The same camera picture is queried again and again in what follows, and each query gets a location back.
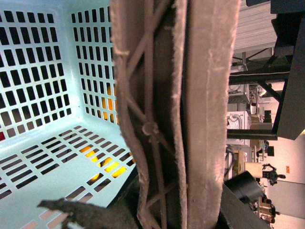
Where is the brown basket handle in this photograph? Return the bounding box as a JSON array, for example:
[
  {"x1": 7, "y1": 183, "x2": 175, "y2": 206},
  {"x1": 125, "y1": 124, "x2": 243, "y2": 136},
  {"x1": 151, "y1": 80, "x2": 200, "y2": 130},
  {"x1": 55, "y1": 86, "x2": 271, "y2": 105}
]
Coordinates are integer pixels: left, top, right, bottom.
[{"x1": 110, "y1": 0, "x2": 241, "y2": 229}]

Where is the black shelf post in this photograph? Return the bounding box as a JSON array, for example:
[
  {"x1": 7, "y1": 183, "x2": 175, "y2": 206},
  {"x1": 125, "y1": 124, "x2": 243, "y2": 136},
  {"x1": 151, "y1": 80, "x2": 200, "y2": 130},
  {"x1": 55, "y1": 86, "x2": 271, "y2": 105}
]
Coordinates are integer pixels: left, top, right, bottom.
[{"x1": 227, "y1": 0, "x2": 305, "y2": 140}]

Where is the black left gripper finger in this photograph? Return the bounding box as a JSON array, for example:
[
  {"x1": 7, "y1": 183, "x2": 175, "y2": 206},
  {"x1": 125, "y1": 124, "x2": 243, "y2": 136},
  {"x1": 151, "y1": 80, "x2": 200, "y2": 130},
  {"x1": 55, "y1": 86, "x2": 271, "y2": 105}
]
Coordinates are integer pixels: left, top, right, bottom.
[{"x1": 37, "y1": 198, "x2": 138, "y2": 229}]

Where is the light blue plastic basket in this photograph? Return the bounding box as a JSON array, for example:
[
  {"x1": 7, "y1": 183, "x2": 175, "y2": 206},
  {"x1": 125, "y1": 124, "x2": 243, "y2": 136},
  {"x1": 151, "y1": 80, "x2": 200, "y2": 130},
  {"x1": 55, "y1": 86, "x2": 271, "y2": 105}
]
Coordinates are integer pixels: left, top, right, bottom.
[{"x1": 0, "y1": 0, "x2": 134, "y2": 229}]

